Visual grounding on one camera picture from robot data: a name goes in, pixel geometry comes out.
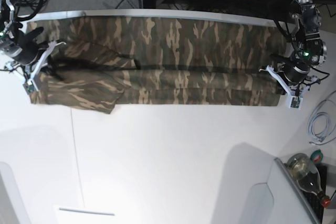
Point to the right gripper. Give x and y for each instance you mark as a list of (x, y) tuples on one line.
[(26, 50)]

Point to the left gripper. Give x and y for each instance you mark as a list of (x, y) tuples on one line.
[(292, 73)]

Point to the camouflage t-shirt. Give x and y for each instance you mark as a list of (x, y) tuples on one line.
[(112, 60)]

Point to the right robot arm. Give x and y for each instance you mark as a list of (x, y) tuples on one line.
[(16, 22)]

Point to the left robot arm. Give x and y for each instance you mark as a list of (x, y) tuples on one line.
[(309, 50)]

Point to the green tape roll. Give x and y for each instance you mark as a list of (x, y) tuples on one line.
[(317, 156)]

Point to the clear plastic bottle red cap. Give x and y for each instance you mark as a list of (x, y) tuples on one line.
[(306, 175)]

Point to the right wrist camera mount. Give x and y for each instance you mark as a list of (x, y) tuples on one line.
[(29, 74)]

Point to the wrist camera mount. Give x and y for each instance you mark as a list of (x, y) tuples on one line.
[(29, 74), (294, 93)]

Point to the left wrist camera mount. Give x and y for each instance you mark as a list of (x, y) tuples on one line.
[(294, 93)]

